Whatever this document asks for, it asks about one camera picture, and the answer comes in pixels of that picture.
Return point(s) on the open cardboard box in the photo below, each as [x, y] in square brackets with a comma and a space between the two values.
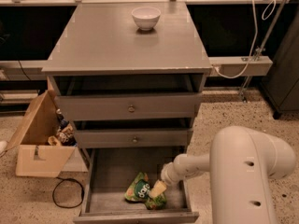
[36, 157]

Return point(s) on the grey wooden drawer cabinet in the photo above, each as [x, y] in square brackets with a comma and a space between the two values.
[102, 52]

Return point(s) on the grey top drawer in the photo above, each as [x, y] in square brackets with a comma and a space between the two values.
[160, 106]

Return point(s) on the dark grey side cabinet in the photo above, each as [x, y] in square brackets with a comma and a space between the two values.
[281, 85]

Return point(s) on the grey middle drawer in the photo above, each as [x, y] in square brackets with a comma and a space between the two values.
[133, 138]

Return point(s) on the green rice chip bag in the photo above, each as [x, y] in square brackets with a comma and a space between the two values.
[138, 192]

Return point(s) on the metal slanted pole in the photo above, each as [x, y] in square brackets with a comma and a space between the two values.
[254, 54]

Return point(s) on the grey wall rail shelf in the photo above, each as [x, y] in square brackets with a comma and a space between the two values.
[228, 66]

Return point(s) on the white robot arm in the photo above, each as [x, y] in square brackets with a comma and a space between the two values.
[240, 163]

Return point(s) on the white ceramic bowl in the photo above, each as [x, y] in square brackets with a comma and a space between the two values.
[146, 18]

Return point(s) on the grey open bottom drawer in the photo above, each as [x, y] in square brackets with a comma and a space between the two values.
[113, 170]

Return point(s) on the items inside cardboard box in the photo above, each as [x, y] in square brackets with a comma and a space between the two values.
[65, 133]

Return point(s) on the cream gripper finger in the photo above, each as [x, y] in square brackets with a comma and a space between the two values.
[158, 188]

